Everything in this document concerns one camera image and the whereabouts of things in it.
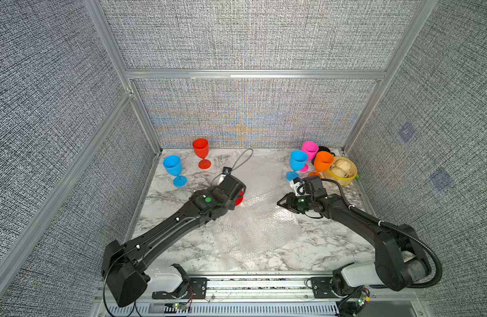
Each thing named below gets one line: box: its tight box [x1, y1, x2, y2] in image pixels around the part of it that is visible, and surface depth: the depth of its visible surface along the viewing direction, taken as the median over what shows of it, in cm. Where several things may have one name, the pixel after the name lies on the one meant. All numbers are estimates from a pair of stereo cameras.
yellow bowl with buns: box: [322, 155, 358, 187], surface depth 105 cm
